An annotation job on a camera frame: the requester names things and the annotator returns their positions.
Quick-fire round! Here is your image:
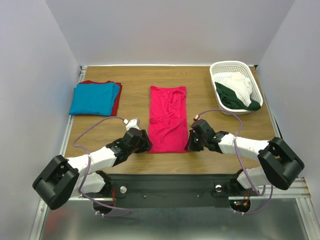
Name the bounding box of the pink t-shirt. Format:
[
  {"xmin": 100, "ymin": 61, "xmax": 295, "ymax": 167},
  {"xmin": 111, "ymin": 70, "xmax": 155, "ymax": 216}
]
[{"xmin": 148, "ymin": 85, "xmax": 189, "ymax": 154}]

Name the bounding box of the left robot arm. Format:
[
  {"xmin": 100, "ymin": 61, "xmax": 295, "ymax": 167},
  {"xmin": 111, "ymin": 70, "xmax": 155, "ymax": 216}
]
[{"xmin": 32, "ymin": 128, "xmax": 153, "ymax": 210}]

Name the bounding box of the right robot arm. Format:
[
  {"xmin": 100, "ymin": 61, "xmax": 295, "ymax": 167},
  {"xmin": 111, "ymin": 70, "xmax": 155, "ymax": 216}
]
[{"xmin": 185, "ymin": 119, "xmax": 305, "ymax": 195}]

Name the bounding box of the dark red folded t-shirt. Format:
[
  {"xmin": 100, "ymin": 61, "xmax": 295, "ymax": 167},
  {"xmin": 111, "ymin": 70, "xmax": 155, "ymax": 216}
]
[{"xmin": 79, "ymin": 79, "xmax": 123, "ymax": 116}]

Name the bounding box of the dark green t-shirt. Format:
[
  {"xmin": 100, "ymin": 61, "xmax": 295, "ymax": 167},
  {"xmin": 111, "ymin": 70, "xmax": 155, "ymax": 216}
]
[{"xmin": 215, "ymin": 82, "xmax": 261, "ymax": 112}]

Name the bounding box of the blue folded t-shirt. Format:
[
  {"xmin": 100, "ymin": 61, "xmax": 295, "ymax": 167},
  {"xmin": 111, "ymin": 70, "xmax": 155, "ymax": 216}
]
[{"xmin": 68, "ymin": 82, "xmax": 120, "ymax": 116}]

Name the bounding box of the white t-shirt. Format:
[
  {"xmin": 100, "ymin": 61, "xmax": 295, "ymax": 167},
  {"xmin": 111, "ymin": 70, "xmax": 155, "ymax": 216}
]
[{"xmin": 219, "ymin": 72, "xmax": 253, "ymax": 107}]

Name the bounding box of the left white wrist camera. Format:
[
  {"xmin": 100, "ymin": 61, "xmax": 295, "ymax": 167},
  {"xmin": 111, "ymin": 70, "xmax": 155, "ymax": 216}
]
[{"xmin": 122, "ymin": 118, "xmax": 140, "ymax": 131}]

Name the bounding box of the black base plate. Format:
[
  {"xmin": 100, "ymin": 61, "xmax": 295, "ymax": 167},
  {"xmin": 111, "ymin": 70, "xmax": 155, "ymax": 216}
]
[{"xmin": 88, "ymin": 173, "xmax": 246, "ymax": 209}]

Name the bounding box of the aluminium frame rail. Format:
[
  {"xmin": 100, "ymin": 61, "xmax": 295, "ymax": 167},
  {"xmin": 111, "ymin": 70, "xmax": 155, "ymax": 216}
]
[{"xmin": 30, "ymin": 66, "xmax": 311, "ymax": 240}]

